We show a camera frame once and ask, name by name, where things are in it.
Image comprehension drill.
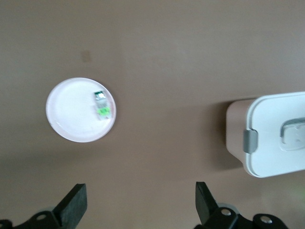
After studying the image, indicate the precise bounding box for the white lidded storage box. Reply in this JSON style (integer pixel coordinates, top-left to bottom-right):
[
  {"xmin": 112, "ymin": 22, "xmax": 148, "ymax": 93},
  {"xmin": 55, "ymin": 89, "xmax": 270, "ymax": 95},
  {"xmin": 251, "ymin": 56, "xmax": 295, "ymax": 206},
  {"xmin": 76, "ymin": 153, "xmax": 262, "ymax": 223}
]
[{"xmin": 225, "ymin": 91, "xmax": 305, "ymax": 178}]

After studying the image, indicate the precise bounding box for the pale pink round plate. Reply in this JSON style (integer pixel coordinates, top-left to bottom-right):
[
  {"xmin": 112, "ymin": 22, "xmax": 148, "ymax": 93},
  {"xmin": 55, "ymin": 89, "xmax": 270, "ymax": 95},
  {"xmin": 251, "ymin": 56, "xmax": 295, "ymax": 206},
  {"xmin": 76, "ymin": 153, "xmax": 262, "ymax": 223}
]
[{"xmin": 45, "ymin": 77, "xmax": 117, "ymax": 143}]

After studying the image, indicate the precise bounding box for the green and white switch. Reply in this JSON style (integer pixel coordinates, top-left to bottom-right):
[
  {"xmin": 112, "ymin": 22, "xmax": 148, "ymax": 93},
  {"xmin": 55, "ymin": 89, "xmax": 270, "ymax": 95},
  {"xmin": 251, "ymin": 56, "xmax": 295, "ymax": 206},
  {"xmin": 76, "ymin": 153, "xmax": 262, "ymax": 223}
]
[{"xmin": 92, "ymin": 90, "xmax": 112, "ymax": 121}]

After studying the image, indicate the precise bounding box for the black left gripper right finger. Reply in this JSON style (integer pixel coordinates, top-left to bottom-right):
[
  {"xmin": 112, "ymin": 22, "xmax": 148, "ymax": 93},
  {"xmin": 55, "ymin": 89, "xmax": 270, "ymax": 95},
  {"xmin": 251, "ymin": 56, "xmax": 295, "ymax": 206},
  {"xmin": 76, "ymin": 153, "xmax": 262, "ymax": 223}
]
[{"xmin": 194, "ymin": 181, "xmax": 290, "ymax": 229}]

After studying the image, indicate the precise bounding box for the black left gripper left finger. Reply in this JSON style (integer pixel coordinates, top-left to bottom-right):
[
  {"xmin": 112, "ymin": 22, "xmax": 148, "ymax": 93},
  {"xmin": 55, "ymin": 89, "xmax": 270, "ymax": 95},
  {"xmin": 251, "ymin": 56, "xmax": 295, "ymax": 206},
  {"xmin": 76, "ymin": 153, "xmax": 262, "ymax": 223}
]
[{"xmin": 0, "ymin": 183, "xmax": 88, "ymax": 229}]

